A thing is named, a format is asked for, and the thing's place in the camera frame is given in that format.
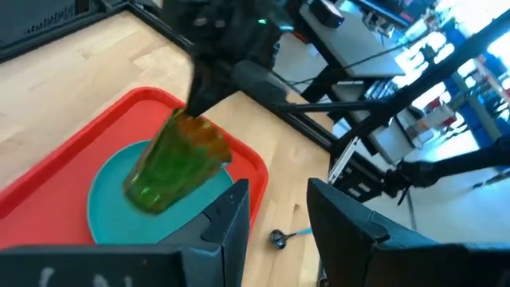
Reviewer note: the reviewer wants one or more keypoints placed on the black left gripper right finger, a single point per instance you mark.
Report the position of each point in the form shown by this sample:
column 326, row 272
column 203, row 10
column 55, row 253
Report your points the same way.
column 398, row 263

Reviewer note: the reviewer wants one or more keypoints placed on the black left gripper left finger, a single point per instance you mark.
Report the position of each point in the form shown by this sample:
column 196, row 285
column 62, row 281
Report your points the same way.
column 119, row 267

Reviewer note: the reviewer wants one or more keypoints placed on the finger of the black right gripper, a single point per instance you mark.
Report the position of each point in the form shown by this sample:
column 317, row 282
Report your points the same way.
column 207, row 93

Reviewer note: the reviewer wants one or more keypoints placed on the teal round plate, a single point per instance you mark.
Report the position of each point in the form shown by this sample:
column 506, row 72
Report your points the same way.
column 115, row 215

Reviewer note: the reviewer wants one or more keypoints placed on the green faceted glass cup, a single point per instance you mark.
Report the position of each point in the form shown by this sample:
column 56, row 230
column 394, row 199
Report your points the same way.
column 175, row 163

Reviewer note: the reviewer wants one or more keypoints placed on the red plastic tray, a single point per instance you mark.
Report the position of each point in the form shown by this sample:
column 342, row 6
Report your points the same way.
column 52, row 199

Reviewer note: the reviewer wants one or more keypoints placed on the black background robot arm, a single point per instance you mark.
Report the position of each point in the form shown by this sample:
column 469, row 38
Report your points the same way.
column 418, row 173

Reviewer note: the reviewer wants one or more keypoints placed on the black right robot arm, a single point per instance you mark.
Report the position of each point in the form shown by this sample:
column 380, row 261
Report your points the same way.
column 223, row 24

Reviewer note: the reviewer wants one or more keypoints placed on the black device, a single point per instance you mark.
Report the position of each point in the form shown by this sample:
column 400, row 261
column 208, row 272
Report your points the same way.
column 326, row 12

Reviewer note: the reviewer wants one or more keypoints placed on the grey desk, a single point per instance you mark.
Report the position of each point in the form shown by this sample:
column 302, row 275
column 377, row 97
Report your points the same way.
column 390, row 139
column 350, row 48

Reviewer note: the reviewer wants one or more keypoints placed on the black vented box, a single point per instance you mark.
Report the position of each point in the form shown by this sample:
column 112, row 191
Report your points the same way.
column 40, row 20

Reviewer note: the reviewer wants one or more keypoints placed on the black aluminium rig frame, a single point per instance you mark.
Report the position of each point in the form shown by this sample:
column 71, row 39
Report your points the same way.
column 315, row 133

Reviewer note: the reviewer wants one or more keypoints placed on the silver frame bracket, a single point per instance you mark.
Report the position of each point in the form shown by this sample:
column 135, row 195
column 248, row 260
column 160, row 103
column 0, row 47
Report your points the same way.
column 342, row 159

